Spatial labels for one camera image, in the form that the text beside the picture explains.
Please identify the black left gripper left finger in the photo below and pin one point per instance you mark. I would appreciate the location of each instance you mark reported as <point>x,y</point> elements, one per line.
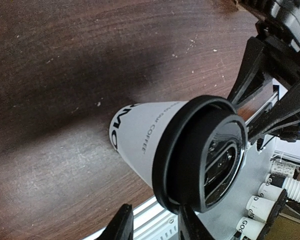
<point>121,226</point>

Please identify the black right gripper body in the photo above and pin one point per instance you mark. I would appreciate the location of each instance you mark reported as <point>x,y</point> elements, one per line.
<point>278,27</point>

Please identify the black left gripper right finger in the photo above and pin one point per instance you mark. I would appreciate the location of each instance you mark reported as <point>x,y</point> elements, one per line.
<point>190,226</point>

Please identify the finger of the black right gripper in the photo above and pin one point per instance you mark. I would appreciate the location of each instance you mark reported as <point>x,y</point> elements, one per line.
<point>249,81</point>
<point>284,113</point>

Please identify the black coffee lid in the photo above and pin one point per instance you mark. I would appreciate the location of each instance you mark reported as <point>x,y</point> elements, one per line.
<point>199,155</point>

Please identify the white paper coffee cup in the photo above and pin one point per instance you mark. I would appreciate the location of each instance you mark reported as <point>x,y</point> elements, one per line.
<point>135,132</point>

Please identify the stack of paper cups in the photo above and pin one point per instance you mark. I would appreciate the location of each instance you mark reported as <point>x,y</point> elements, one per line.
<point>263,208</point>

